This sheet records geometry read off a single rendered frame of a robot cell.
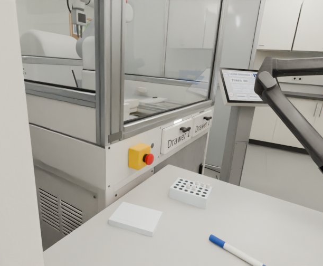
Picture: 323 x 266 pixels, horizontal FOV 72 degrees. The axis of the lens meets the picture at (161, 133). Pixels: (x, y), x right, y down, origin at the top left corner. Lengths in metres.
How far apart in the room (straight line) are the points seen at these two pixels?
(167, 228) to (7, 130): 0.51
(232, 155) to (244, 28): 1.33
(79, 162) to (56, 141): 0.12
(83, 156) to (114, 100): 0.21
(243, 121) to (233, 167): 0.41
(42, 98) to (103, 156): 0.31
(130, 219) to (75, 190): 0.29
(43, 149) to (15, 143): 0.69
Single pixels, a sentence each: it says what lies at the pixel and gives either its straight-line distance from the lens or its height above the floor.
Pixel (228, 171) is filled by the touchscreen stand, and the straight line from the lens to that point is 2.02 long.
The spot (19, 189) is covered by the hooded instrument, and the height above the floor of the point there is 1.06.
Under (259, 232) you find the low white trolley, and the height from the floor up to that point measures 0.76.
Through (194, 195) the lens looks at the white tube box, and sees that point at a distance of 0.73.
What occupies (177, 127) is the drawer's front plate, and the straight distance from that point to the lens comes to 1.00.
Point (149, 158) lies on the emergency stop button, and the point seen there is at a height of 0.88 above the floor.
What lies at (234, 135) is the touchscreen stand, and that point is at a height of 0.67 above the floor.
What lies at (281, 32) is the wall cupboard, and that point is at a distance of 4.24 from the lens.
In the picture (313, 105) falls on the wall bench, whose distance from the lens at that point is 3.96.
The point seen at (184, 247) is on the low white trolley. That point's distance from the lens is 0.61.
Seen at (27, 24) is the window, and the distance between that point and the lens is 0.91.
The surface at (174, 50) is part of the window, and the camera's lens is 0.96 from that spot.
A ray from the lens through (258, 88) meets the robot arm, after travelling 0.93.
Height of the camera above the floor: 1.18
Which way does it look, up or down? 17 degrees down
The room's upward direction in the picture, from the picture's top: 4 degrees clockwise
